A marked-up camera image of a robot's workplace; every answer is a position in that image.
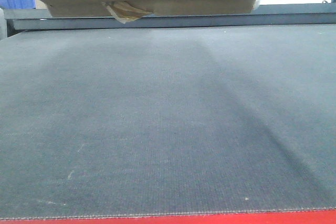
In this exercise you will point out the loose brown packing tape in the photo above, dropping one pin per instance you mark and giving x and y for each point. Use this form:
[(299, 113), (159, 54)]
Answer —
[(123, 12)]

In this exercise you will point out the dark metal shelf rail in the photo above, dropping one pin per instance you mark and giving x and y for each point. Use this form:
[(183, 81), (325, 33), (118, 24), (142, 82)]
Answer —
[(16, 20)]

